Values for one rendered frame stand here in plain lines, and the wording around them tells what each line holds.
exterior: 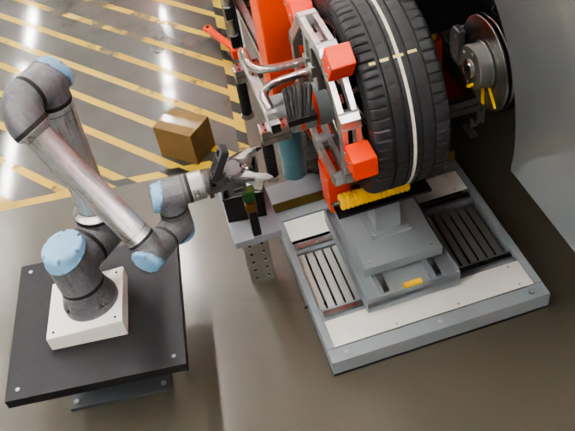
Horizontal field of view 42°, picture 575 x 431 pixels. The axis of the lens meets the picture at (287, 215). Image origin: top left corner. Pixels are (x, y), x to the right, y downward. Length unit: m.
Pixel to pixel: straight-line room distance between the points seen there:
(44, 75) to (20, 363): 1.01
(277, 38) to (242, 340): 1.12
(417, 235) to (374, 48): 0.91
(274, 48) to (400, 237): 0.83
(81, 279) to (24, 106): 0.65
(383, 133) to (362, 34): 0.28
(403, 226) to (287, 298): 0.54
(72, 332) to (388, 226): 1.19
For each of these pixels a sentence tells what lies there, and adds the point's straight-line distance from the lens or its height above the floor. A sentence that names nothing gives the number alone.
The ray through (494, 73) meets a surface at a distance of 2.52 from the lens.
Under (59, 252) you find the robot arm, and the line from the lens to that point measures 2.53.
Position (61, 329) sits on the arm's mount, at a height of 0.36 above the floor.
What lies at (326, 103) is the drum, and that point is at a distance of 2.39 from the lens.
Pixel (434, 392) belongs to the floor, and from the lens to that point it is 2.72.
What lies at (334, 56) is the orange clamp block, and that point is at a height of 1.15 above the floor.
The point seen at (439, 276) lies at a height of 0.17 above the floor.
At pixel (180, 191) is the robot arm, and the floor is 0.84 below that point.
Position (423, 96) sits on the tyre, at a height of 1.00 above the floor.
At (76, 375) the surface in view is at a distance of 2.63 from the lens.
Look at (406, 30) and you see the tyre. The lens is 2.22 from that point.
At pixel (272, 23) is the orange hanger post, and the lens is 2.72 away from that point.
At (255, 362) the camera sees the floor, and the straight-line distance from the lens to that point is 2.84.
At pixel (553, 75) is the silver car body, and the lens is 1.96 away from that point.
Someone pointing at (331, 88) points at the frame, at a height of 1.04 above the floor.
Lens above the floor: 2.32
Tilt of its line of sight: 45 degrees down
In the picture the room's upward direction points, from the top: 11 degrees counter-clockwise
